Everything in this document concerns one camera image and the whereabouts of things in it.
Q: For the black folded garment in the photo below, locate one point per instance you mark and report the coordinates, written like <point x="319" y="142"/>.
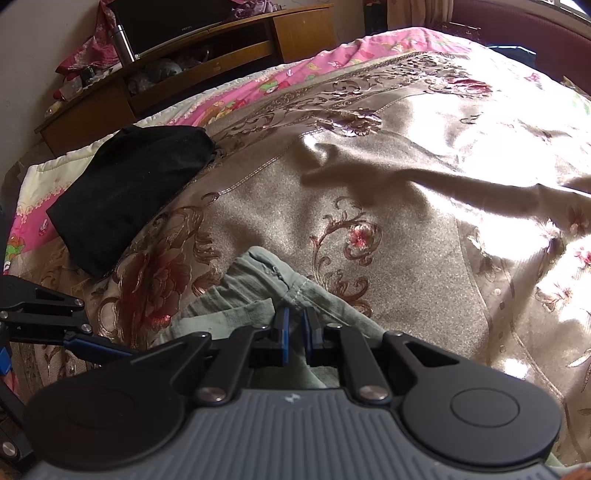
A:
<point x="129" y="194"/>

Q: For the pink printed quilt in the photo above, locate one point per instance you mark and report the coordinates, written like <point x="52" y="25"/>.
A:
<point x="323" y="60"/>

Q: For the pink crumpled cloth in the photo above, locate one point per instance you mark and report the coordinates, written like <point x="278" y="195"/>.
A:
<point x="87" y="46"/>

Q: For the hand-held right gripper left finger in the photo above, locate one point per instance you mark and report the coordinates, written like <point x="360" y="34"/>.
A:
<point x="286" y="332"/>

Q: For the maroon padded window bench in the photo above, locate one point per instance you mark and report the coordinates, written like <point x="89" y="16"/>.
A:
<point x="531" y="27"/>

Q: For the beige curtain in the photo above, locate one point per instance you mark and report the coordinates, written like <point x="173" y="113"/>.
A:
<point x="415" y="11"/>

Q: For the green pants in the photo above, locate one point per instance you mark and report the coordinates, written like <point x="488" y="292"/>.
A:
<point x="258" y="286"/>

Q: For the dark blue-edged bag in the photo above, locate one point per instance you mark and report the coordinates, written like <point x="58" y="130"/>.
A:
<point x="512" y="50"/>

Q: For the steel thermos flask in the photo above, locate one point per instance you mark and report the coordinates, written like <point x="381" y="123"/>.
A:
<point x="122" y="46"/>

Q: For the wooden cabinet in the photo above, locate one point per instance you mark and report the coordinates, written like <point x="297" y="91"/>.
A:
<point x="295" y="32"/>

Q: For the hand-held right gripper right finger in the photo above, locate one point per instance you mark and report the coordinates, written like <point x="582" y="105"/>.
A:
<point x="308" y="337"/>

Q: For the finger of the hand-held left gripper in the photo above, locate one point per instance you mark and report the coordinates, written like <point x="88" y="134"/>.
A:
<point x="41" y="300"/>
<point x="92" y="345"/>

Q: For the black television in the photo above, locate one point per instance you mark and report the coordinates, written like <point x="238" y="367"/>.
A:
<point x="175" y="23"/>

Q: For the gold floral bedspread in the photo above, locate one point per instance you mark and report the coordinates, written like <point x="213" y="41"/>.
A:
<point x="415" y="184"/>

